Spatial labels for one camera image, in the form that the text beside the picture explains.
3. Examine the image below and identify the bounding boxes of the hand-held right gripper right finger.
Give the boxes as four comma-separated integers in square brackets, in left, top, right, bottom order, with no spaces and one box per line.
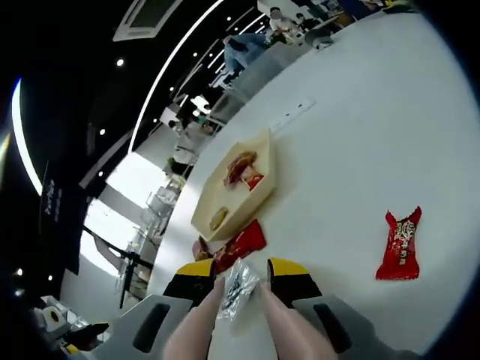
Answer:
[265,256,419,360]

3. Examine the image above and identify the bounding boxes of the small orange snack food packet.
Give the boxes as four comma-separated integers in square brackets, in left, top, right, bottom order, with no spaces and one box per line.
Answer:
[208,205,230,230]

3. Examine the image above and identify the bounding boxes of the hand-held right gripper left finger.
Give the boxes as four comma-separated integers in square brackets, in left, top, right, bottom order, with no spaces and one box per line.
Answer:
[91,257,218,360]

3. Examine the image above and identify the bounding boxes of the pink food tongs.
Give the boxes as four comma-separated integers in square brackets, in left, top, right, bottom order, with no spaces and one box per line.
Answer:
[163,277,335,360]

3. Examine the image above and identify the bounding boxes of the curved ceiling light strip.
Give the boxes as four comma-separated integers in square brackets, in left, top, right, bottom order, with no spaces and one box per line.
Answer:
[10,77,44,197]
[127,0,227,155]

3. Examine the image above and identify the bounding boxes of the large black screen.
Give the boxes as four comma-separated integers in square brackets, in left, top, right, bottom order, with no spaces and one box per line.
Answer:
[38,160,90,277]

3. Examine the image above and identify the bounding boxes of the bright red snack food packet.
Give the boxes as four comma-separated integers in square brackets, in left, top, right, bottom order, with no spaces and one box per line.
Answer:
[374,205,423,281]

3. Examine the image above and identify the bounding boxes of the dark red snack food packet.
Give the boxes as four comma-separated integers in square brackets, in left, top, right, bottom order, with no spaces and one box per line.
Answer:
[211,219,268,275]

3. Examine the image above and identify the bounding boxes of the black screen stand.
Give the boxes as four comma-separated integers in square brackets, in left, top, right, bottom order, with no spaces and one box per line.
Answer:
[82,223,155,311]

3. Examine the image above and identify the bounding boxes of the white table power strip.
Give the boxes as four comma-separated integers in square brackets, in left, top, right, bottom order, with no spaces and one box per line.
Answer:
[268,97,317,133]

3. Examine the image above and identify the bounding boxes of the clear snack food packet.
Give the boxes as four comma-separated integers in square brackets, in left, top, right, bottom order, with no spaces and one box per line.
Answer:
[215,257,263,323]

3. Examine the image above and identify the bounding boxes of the ceiling air conditioner unit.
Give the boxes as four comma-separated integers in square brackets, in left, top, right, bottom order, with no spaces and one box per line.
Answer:
[112,0,185,43]

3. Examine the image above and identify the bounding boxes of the small red snack food packet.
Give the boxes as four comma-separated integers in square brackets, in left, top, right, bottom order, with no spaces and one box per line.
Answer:
[245,172,266,192]

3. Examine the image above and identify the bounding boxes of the small grey bag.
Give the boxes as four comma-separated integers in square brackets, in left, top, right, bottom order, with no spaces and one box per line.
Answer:
[304,27,335,51]

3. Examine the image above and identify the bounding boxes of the beige hexagonal food container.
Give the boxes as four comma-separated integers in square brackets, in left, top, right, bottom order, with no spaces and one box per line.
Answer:
[190,127,279,242]

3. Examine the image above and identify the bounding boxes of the group of round ceiling spotlights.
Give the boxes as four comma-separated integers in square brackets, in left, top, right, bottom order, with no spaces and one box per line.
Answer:
[14,14,233,282]

